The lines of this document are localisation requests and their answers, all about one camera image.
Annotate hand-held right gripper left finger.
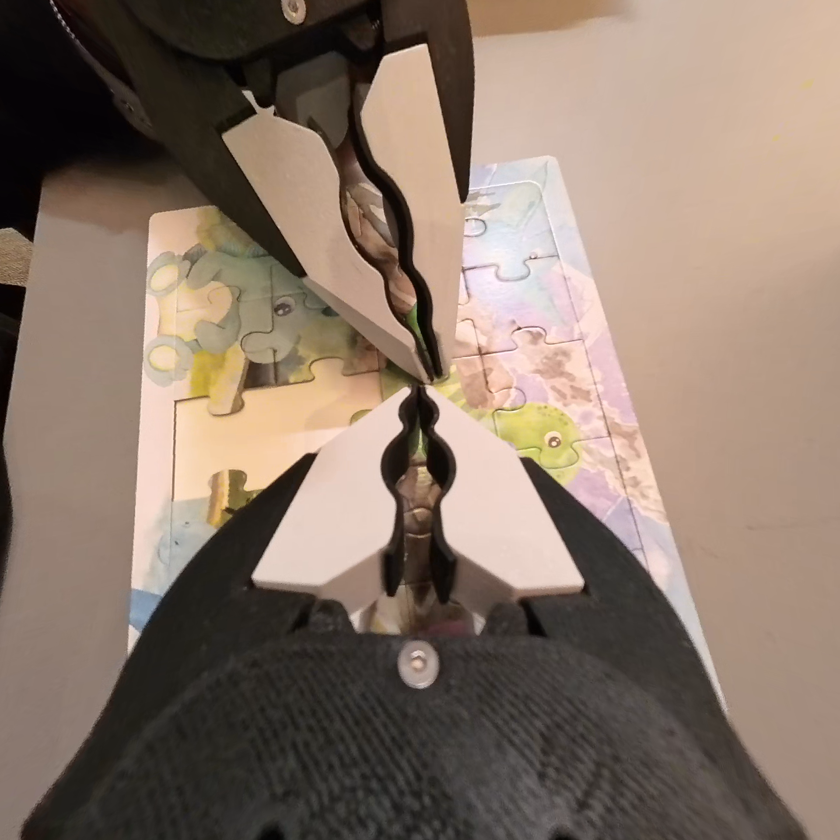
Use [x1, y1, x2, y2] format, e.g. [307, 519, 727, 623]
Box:
[251, 386, 424, 616]

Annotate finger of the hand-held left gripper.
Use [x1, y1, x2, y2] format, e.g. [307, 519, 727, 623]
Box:
[351, 42, 470, 385]
[222, 88, 437, 385]

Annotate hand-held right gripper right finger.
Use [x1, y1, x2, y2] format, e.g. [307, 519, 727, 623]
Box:
[420, 386, 586, 621]

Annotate dinosaur jigsaw puzzle board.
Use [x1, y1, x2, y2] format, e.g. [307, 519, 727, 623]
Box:
[128, 155, 726, 716]

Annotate green dinosaur puzzle piece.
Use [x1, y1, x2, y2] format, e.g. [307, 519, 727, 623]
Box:
[384, 298, 480, 427]

